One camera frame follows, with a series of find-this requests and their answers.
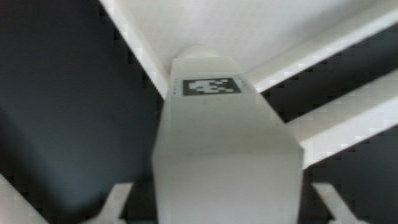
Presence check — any white desk tabletop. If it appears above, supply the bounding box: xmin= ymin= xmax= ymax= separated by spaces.
xmin=97 ymin=0 xmax=398 ymax=92

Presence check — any white U-shaped obstacle fence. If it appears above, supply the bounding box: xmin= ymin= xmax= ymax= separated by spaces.
xmin=0 ymin=69 xmax=398 ymax=224

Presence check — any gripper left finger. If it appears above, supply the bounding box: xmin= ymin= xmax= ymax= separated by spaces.
xmin=79 ymin=181 xmax=156 ymax=224

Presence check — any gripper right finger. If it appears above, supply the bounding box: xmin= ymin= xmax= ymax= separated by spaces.
xmin=300 ymin=182 xmax=371 ymax=224

